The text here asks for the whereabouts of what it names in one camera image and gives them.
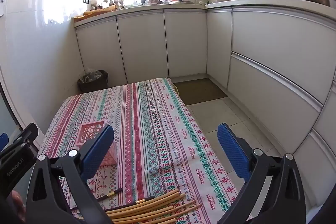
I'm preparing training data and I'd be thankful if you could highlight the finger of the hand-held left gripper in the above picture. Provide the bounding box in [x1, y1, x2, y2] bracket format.
[0, 133, 9, 152]
[0, 123, 39, 159]

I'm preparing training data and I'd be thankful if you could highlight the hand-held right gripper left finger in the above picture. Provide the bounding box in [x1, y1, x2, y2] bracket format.
[25, 124, 115, 224]

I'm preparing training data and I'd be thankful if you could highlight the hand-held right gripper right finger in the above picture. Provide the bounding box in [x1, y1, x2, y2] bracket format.
[217, 123, 307, 224]

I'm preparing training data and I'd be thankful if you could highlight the pink perforated utensil holder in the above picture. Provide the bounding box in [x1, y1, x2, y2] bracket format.
[74, 121, 117, 167]

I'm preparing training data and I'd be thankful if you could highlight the black chopstick with gold band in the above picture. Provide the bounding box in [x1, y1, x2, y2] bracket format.
[105, 196, 156, 212]
[95, 188, 124, 200]

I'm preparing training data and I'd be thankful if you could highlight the bundle of wooden chopsticks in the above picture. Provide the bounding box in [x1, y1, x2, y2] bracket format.
[77, 190, 202, 224]

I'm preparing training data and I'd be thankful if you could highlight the person's left hand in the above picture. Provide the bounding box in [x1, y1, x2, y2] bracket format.
[9, 190, 27, 223]

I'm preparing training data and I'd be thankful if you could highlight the striped patterned tablecloth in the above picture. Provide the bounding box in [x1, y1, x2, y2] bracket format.
[39, 77, 252, 224]

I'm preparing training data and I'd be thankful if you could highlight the dark trash bin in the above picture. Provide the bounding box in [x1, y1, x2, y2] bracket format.
[77, 70, 109, 93]

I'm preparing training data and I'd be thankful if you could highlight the brown floor mat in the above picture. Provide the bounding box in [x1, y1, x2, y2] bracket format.
[173, 78, 228, 106]

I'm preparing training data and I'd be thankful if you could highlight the white drawer base cabinet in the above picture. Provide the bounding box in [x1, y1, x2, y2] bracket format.
[206, 4, 336, 214]

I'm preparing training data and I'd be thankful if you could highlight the white door base cabinet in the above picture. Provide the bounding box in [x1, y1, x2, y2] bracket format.
[75, 8, 208, 85]

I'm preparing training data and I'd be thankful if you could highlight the white kitchen countertop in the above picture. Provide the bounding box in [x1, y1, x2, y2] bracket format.
[73, 0, 336, 28]

